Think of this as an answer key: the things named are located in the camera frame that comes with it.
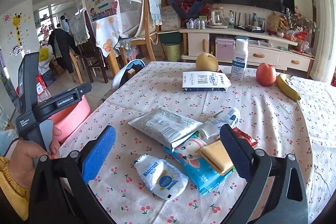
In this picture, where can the white milk carton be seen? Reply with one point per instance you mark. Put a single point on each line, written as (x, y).
(199, 81)

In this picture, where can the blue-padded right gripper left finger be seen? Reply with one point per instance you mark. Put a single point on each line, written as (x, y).
(60, 192)

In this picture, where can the person's left hand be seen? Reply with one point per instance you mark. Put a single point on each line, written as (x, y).
(21, 168)

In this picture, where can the electric glass kettle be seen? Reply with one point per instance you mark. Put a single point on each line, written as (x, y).
(217, 19)

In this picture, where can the yellow sleeve forearm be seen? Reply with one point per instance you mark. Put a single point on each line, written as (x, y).
(17, 196)

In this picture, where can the yellow banana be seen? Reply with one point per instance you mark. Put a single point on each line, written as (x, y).
(282, 84)

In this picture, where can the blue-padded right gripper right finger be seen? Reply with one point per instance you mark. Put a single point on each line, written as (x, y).
(286, 202)

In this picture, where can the white lace curtain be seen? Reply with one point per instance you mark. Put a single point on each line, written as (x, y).
(324, 46)

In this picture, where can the pink storage box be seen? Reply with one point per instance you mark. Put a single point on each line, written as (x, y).
(224, 47)

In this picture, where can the dark wooden chair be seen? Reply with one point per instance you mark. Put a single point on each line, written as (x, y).
(85, 41)

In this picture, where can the pink plastic trash basin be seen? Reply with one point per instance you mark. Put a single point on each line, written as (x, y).
(69, 119)

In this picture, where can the dark red flower bouquet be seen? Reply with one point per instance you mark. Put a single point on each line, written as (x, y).
(187, 9)

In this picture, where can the white Magicday yogurt pouch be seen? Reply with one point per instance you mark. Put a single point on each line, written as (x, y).
(160, 177)

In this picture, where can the yellow pear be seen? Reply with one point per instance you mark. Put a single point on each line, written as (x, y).
(207, 62)

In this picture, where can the light wooden chair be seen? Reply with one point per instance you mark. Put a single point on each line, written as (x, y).
(148, 35)

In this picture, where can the orange print dining tablecloth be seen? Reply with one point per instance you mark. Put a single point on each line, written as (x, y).
(107, 35)

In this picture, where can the green waste bin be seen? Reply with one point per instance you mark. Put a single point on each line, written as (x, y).
(173, 52)

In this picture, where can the red apple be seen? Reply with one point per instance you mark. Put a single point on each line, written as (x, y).
(266, 74)

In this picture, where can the yellow flat wrapper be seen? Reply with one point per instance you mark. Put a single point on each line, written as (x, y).
(217, 157)

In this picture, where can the white TV cabinet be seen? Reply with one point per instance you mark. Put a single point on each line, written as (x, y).
(262, 48)

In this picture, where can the crushed white yogurt bottle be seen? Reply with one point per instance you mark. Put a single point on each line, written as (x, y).
(212, 126)

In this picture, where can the white blue yogurt bottle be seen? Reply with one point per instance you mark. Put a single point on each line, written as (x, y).
(239, 59)

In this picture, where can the grey printed foil packet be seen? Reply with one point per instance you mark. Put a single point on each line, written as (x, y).
(166, 127)

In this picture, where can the blue rabbit snack bag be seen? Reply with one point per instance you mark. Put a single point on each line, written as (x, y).
(203, 175)

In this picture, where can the red snack wrapper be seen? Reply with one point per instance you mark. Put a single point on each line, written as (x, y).
(242, 135)

